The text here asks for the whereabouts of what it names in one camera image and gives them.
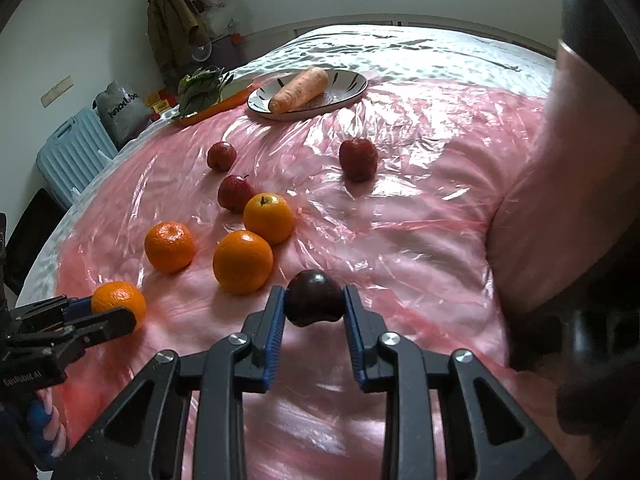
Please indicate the pink vacuum bottle black lid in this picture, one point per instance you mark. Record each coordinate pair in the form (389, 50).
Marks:
(575, 185)

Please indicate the white fan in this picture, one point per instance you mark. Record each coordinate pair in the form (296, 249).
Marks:
(202, 52)

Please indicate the orange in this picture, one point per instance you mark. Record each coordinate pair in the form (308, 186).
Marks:
(243, 261)
(120, 297)
(268, 217)
(169, 246)

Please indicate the wooden ruler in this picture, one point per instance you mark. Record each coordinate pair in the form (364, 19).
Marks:
(56, 91)

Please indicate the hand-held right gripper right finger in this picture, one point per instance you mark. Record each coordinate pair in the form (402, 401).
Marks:
(352, 340)

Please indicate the red apple with stem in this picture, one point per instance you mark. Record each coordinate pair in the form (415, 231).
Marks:
(235, 193)

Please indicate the person's left hand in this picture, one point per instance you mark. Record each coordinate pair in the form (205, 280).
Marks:
(47, 427)

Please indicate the olive jacket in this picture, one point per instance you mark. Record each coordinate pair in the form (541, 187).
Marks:
(170, 25)

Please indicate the pink plastic sheet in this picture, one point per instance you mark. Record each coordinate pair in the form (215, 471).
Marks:
(400, 235)

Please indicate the yellow and red boxes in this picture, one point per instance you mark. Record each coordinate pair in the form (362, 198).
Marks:
(159, 104)

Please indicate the orange oval tray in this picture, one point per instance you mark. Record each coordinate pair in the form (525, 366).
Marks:
(227, 102)

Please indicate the dark red apple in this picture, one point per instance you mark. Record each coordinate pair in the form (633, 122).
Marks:
(314, 297)

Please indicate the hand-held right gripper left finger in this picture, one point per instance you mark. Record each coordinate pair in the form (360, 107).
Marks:
(276, 340)

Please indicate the grey printed bag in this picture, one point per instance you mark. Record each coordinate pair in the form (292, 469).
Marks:
(120, 110)

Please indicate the light blue suitcase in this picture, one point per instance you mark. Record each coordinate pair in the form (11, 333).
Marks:
(75, 150)

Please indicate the carrot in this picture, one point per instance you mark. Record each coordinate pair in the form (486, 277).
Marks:
(300, 90)

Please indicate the leafy green vegetable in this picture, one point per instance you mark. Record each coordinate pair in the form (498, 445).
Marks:
(200, 90)

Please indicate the white plate with black stripes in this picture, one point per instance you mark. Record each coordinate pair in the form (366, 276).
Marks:
(346, 85)

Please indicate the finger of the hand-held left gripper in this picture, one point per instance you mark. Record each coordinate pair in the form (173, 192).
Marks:
(80, 306)
(110, 324)

